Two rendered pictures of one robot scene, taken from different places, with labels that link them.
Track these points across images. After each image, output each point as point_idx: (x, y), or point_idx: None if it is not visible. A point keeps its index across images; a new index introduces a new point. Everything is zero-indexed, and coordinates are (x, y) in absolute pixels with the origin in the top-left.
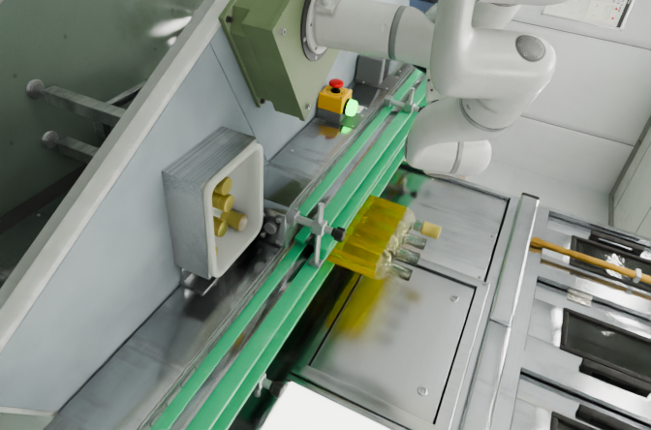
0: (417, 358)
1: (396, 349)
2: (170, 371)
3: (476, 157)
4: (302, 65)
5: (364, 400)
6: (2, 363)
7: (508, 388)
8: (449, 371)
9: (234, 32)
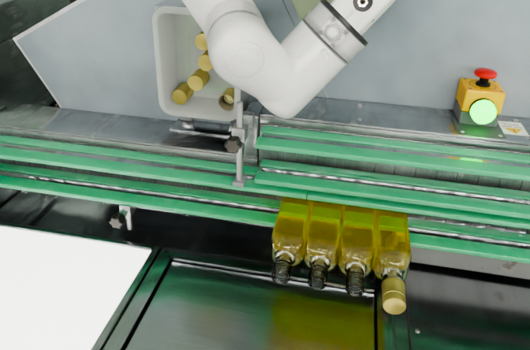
0: None
1: (213, 333)
2: (91, 132)
3: (211, 37)
4: None
5: (133, 307)
6: (35, 36)
7: None
8: None
9: None
